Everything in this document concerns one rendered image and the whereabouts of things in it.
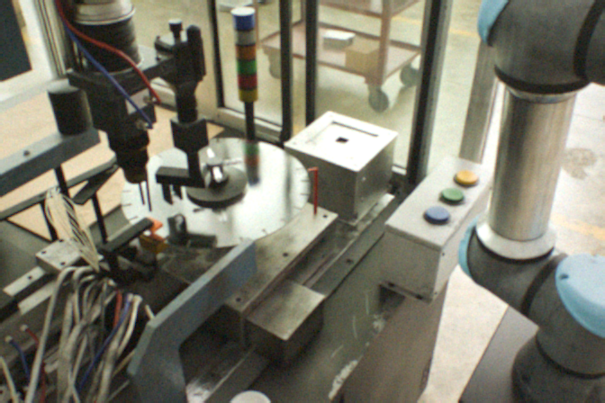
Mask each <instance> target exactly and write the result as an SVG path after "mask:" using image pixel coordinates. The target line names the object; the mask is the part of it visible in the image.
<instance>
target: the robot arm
mask: <svg viewBox="0 0 605 403"><path fill-rule="evenodd" d="M477 32H478V35H479V38H480V39H482V41H483V42H484V43H485V45H486V46H488V47H491V48H495V49H496V52H495V60H494V74H495V76H496V77H497V79H498V80H499V81H500V82H501V83H502V84H503V85H504V92H503V100H502V107H501V120H500V127H499V135H498V142H497V149H496V157H495V164H494V172H493V179H492V193H491V200H490V208H489V209H488V210H486V211H485V212H483V213H482V214H480V215H478V216H477V217H476V218H475V219H474V220H473V221H472V222H471V223H470V224H469V226H468V227H466V228H465V231H464V233H463V234H464V237H463V239H461V240H460V242H459V246H458V249H457V261H458V265H459V267H460V269H461V271H462V272H463V273H464V274H465V275H466V276H469V277H470V278H471V279H472V280H473V282H474V283H476V284H477V285H479V286H480V287H482V288H485V289H486V290H487V291H489V292H490V293H492V294H493V295H495V296H496V297H498V298H499V299H500V300H502V301H504V302H505V303H507V304H508V305H509V306H511V307H512V308H513V309H514V310H516V311H517V312H518V313H519V314H520V315H522V316H523V317H524V318H526V319H528V320H529V321H530V322H532V323H533V324H535V325H536V326H538V328H537V332H536V333H535V334H534V335H533V336H532V337H531V338H530V339H529V340H528V341H527V342H526V343H525V344H524V345H523V346H522V347H521V348H520V349H519V350H518V352H517V353H516V356H515V359H514V362H513V365H512V369H511V373H512V379H513V382H514V384H515V387H516V389H517V391H518V393H519V394H520V396H521V397H522V398H523V399H524V400H525V401H526V402H527V403H605V257H603V256H600V255H596V256H594V257H593V256H592V255H591V254H589V253H579V254H574V255H568V254H567V253H565V252H563V251H562V250H560V249H558V248H557V247H555V243H556V240H557V229H556V226H555V223H554V222H553V221H552V220H551V219H550V217H551V212H552V209H553V204H554V200H555V193H556V188H557V185H558V180H559V176H560V173H561V168H562V163H563V159H564V152H565V148H566V143H567V140H568V135H569V131H570V128H571V123H572V119H573V112H574V107H575V104H576V99H577V95H578V93H580V92H581V91H583V89H584V90H585V88H587V87H588V86H589V85H591V84H592V83H594V84H596V85H601V86H604V87H605V0H483V1H482V4H481V7H480V10H479V14H478V18H477Z"/></svg>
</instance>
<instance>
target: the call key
mask: <svg viewBox="0 0 605 403"><path fill-rule="evenodd" d="M456 180H457V181H458V182H459V183H461V184H468V185H471V184H476V183H477V180H478V176H477V175H476V174H475V173H473V172H470V171H460V172H458V173H457V174H456Z"/></svg>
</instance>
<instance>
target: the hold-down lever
mask: <svg viewBox="0 0 605 403"><path fill-rule="evenodd" d="M186 37H187V44H188V48H189V49H190V50H191V51H192V58H193V65H194V80H195V82H202V81H203V67H202V59H201V49H202V47H203V39H202V31H201V27H200V26H199V25H197V24H190V25H188V26H187V27H186Z"/></svg>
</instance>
